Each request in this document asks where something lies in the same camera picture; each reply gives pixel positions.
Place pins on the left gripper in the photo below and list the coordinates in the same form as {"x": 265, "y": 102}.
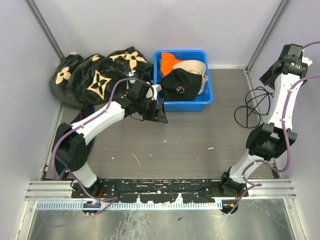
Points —
{"x": 159, "y": 116}

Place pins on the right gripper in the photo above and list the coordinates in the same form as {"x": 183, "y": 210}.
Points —
{"x": 267, "y": 78}

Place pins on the black wire hat stand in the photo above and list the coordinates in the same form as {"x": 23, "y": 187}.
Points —
{"x": 252, "y": 101}

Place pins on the blue plastic bin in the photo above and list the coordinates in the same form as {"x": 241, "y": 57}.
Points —
{"x": 202, "y": 100}

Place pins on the beige bucket hat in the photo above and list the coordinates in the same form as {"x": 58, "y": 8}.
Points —
{"x": 194, "y": 67}

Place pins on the black flower-pattern blanket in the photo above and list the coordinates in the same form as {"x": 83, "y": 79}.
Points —
{"x": 79, "y": 81}

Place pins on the navy cloth with red stripe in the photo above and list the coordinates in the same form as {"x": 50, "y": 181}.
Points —
{"x": 84, "y": 112}

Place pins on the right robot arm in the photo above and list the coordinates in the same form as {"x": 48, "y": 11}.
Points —
{"x": 274, "y": 137}

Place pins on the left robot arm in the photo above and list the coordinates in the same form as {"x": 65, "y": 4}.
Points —
{"x": 71, "y": 140}

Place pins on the black bucket hat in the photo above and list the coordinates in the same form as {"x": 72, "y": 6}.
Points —
{"x": 180, "y": 86}

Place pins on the orange hat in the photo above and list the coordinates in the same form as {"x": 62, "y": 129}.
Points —
{"x": 168, "y": 60}

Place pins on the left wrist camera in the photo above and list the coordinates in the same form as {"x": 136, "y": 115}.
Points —
{"x": 153, "y": 91}

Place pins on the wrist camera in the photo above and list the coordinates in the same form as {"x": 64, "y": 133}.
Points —
{"x": 305, "y": 59}
{"x": 153, "y": 91}

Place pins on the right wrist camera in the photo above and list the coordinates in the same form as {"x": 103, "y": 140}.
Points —
{"x": 305, "y": 59}

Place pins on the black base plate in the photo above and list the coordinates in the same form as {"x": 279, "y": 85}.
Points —
{"x": 159, "y": 191}

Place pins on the aluminium front rail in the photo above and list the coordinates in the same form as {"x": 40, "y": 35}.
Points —
{"x": 269, "y": 189}

